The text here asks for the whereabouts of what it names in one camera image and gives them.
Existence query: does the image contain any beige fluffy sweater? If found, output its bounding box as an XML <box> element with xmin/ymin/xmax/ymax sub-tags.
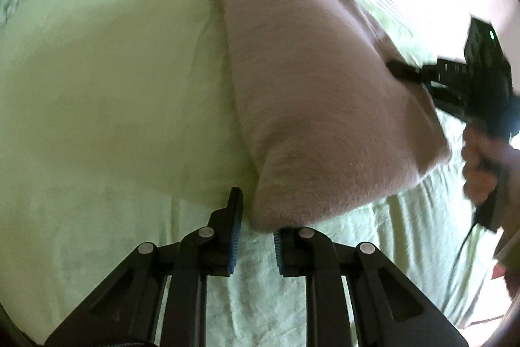
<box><xmin>220</xmin><ymin>0</ymin><xmax>450</xmax><ymax>233</ymax></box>

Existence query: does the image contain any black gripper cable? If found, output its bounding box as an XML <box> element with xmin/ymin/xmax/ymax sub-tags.
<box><xmin>442</xmin><ymin>203</ymin><xmax>485</xmax><ymax>303</ymax></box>

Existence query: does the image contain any right hand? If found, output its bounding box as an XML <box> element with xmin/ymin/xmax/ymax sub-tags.
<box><xmin>462</xmin><ymin>126</ymin><xmax>519</xmax><ymax>205</ymax></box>

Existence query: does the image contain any light green bed sheet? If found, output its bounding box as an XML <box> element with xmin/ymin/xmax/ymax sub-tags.
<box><xmin>1</xmin><ymin>0</ymin><xmax>497</xmax><ymax>346</ymax></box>

